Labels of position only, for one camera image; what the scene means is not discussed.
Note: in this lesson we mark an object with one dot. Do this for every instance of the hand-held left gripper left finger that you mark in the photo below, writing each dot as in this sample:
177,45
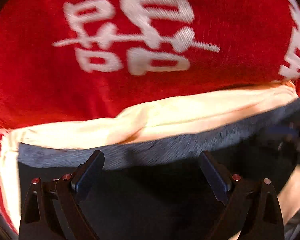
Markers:
87,177

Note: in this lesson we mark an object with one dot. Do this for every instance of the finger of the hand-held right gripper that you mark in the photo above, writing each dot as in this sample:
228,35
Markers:
282,131

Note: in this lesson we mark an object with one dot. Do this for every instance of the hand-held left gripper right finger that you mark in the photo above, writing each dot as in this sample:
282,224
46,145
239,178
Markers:
215,177

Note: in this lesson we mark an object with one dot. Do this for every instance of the black pants with patterned waistband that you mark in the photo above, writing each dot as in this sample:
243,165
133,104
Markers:
152,192

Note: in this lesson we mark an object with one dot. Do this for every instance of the person's right forearm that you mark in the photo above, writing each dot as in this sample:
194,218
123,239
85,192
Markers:
296,190

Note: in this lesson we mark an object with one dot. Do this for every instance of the cream cloth mat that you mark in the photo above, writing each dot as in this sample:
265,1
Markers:
190,115

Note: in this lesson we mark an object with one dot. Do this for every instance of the red printed blanket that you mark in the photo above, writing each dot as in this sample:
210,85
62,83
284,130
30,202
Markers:
40,80

